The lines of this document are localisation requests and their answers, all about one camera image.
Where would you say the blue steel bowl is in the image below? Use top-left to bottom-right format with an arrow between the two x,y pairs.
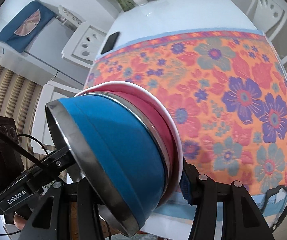
45,92 -> 167,237

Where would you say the blue fridge cover cloth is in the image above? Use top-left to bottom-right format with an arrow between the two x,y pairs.
0,1 -> 56,53

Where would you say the white chair near left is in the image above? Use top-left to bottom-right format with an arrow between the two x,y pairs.
30,81 -> 84,156

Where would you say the white corner shelf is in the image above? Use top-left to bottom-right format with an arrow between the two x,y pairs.
58,5 -> 83,28

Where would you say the floral orange tablecloth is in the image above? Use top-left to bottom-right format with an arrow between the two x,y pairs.
85,29 -> 287,195

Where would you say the black smartphone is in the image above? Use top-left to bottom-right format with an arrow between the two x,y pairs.
101,31 -> 120,55

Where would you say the white chair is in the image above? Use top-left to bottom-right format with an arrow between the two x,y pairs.
246,0 -> 287,67
62,22 -> 106,69
30,81 -> 84,156

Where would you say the white chair far right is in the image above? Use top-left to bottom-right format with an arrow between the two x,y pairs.
246,0 -> 287,67

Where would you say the white chair far left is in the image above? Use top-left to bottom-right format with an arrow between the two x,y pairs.
62,22 -> 106,69

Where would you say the red steel bowl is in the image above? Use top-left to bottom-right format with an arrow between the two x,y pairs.
108,89 -> 179,193

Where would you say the pink cartoon bowl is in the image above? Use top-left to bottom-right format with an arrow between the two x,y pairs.
75,81 -> 184,206

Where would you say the person's left hand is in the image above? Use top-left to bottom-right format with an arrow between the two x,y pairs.
13,214 -> 27,230

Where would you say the white refrigerator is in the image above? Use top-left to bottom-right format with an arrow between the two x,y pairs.
0,18 -> 89,89

